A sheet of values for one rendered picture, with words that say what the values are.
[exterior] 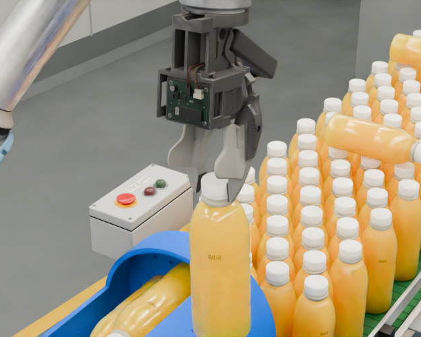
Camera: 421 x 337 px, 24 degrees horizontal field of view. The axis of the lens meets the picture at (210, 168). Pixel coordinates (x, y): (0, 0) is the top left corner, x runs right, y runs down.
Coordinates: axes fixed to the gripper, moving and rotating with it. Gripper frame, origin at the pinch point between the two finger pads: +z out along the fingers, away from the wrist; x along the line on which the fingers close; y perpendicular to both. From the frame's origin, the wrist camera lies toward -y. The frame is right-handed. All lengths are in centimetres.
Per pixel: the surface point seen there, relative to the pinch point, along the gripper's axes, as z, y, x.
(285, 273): 31, -43, -14
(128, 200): 27, -46, -49
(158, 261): 27.0, -26.6, -27.7
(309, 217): 28, -61, -19
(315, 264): 30, -49, -11
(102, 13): 54, -309, -279
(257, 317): 29.3, -24.5, -7.8
